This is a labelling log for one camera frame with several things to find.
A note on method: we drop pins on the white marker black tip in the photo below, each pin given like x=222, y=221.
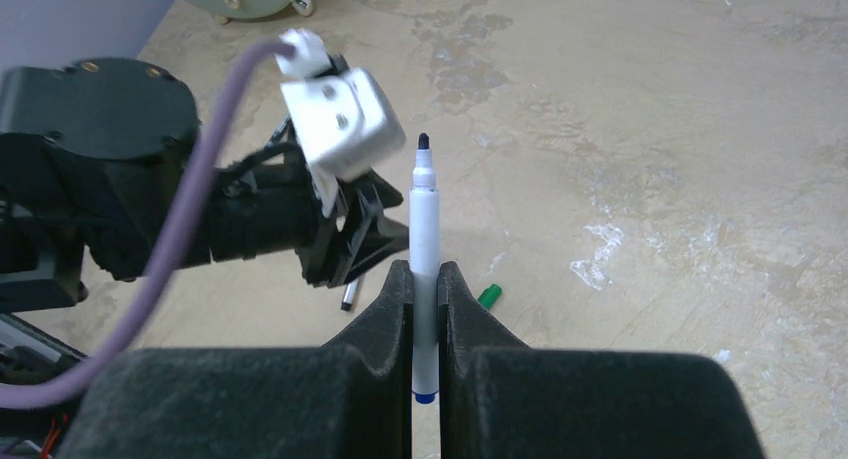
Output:
x=350, y=295

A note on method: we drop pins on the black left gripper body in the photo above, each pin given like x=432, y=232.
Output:
x=323, y=259

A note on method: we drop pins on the green pen cap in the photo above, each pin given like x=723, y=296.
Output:
x=489, y=296

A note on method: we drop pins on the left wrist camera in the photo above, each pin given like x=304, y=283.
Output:
x=344, y=123

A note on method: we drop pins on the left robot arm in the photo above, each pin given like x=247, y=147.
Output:
x=92, y=155

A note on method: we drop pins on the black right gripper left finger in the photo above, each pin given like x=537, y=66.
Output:
x=349, y=398

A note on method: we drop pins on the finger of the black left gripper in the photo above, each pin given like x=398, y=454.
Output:
x=371, y=243

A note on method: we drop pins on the white marker blue tip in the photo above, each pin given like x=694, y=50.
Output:
x=424, y=264

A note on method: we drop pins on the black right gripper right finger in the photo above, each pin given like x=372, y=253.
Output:
x=501, y=398

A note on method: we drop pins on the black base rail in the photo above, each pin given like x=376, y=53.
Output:
x=31, y=356

